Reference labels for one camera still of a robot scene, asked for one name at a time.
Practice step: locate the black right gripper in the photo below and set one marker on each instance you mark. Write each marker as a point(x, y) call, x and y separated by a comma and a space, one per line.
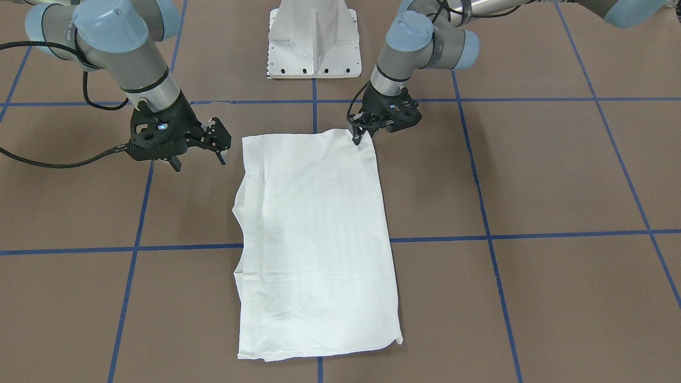
point(186, 118)

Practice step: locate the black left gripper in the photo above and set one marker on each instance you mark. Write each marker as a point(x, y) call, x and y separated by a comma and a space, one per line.
point(375, 99)

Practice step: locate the white printed t-shirt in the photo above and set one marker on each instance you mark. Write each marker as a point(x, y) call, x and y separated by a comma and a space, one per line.
point(316, 276)

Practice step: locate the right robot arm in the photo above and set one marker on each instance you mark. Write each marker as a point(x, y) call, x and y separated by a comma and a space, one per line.
point(120, 37)

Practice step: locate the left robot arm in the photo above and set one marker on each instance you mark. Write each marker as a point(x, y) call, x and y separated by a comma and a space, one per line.
point(423, 35)

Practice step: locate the blue tape line lengthwise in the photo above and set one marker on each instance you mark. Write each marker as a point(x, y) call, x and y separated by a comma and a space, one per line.
point(130, 275)

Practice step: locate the blue tape line crosswise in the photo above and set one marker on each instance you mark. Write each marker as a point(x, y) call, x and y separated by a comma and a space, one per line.
point(475, 238)

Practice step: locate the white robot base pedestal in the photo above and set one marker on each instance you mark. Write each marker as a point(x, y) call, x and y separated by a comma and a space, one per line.
point(313, 40)

